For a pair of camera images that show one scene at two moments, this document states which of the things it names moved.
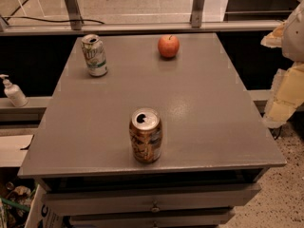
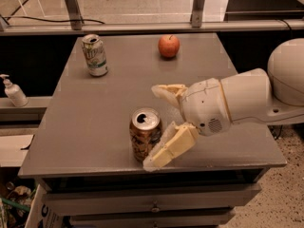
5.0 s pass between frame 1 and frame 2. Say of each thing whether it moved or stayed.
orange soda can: stayed
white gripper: moved
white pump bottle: stayed
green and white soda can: stayed
